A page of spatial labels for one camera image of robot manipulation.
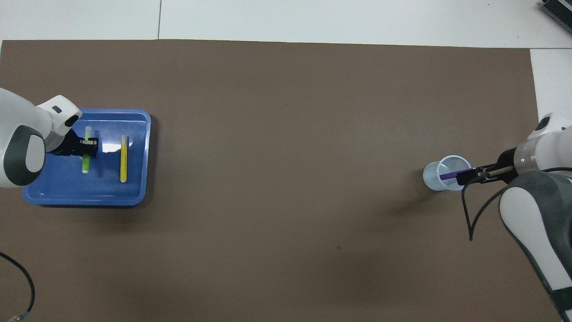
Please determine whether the blue plastic tray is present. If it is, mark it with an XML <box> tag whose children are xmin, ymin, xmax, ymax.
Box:
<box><xmin>22</xmin><ymin>108</ymin><xmax>151</xmax><ymax>207</ymax></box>

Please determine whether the yellow pen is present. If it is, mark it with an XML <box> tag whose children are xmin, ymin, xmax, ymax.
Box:
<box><xmin>119</xmin><ymin>135</ymin><xmax>130</xmax><ymax>183</ymax></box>

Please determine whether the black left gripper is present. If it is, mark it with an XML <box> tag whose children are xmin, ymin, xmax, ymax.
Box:
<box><xmin>47</xmin><ymin>129</ymin><xmax>99</xmax><ymax>158</ymax></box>

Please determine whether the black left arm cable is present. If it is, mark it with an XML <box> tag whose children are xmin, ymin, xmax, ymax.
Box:
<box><xmin>0</xmin><ymin>251</ymin><xmax>36</xmax><ymax>322</ymax></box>

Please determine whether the purple pen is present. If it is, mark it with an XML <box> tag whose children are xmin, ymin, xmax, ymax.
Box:
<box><xmin>439</xmin><ymin>169</ymin><xmax>470</xmax><ymax>182</ymax></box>

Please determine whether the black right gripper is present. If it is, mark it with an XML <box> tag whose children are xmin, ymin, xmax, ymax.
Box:
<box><xmin>455</xmin><ymin>148</ymin><xmax>522</xmax><ymax>186</ymax></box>

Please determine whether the dark ridged device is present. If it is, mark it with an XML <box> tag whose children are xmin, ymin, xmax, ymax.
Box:
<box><xmin>539</xmin><ymin>0</ymin><xmax>572</xmax><ymax>34</ymax></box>

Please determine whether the translucent plastic cup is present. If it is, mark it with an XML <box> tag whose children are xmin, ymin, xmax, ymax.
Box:
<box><xmin>422</xmin><ymin>155</ymin><xmax>473</xmax><ymax>192</ymax></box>

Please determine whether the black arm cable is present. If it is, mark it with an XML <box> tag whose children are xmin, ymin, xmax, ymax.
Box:
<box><xmin>461</xmin><ymin>167</ymin><xmax>572</xmax><ymax>242</ymax></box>
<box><xmin>0</xmin><ymin>251</ymin><xmax>36</xmax><ymax>322</ymax></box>

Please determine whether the green pen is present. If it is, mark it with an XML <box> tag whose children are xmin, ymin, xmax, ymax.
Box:
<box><xmin>81</xmin><ymin>126</ymin><xmax>93</xmax><ymax>174</ymax></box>

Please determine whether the brown table mat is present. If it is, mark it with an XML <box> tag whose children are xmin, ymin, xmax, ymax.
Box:
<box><xmin>0</xmin><ymin>39</ymin><xmax>563</xmax><ymax>322</ymax></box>

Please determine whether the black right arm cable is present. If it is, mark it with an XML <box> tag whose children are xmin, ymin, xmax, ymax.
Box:
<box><xmin>461</xmin><ymin>167</ymin><xmax>572</xmax><ymax>242</ymax></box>

